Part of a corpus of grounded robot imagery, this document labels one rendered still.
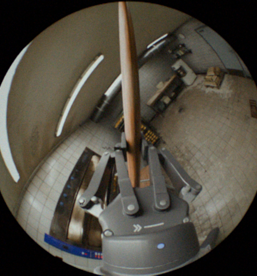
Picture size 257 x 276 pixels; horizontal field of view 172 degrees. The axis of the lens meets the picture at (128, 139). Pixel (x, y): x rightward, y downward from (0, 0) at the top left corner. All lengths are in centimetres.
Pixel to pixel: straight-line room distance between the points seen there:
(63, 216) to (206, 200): 225
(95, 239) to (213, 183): 210
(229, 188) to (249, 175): 54
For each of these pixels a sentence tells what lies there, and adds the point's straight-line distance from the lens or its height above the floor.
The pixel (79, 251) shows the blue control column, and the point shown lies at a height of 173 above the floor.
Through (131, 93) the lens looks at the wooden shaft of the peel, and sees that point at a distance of 16.
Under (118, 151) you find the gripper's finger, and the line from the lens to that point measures 15.
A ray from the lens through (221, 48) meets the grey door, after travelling 419.
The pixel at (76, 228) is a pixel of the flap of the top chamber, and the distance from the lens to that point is 132.
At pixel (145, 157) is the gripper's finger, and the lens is 17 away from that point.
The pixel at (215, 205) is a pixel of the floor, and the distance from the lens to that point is 203.
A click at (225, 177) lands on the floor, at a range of 208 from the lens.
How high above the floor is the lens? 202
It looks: 17 degrees down
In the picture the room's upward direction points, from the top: 56 degrees counter-clockwise
